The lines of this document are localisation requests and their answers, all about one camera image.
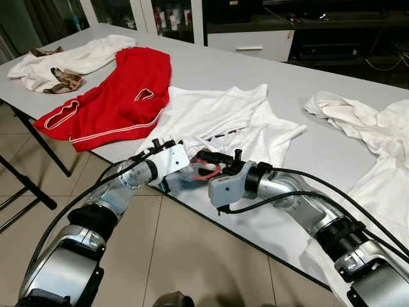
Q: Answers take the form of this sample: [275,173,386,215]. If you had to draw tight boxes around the red plastic clothes hanger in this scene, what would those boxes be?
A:
[190,160,226,182]

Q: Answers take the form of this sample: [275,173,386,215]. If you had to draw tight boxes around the plain white shirt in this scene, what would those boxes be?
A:
[302,91,409,307]

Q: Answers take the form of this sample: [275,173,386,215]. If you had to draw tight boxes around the red shirt white trim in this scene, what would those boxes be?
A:
[33,47,172,152]

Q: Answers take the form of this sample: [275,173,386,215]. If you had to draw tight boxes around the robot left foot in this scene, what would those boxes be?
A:
[152,291,196,307]

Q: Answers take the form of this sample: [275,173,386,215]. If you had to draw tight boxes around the white cabinet drawer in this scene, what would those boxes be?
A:
[208,30,295,63]

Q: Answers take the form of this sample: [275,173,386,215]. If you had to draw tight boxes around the black table leg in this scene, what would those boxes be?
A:
[6,106,72,178]
[0,153,57,212]

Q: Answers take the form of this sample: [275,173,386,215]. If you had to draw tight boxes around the black media player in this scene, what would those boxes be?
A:
[297,43,359,61]

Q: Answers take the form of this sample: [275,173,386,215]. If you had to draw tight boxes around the brown patterned cloth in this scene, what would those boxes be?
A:
[29,46,65,57]
[50,67,84,95]

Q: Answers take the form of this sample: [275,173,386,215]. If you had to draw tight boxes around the cream white garment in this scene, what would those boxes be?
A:
[8,34,137,93]

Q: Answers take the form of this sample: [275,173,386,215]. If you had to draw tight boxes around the white glass door cabinet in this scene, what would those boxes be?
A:
[80,0,205,45]

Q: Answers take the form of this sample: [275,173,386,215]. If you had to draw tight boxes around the dark TV cabinet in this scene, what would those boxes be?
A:
[203,0,409,71]

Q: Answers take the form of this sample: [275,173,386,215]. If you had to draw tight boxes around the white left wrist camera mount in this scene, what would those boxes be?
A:
[148,142,191,186]

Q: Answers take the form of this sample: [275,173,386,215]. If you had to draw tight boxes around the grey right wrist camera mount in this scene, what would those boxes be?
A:
[208,168,254,210]

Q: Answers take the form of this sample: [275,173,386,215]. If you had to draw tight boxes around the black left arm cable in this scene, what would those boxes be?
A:
[26,144,167,269]

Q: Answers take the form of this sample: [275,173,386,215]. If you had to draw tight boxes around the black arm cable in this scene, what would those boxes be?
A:
[217,168,409,256]
[26,144,167,269]

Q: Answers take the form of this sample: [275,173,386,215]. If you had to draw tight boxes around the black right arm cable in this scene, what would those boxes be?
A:
[217,168,409,256]

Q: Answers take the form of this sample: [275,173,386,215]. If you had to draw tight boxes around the white tangled power cables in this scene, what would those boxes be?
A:
[364,51,409,72]

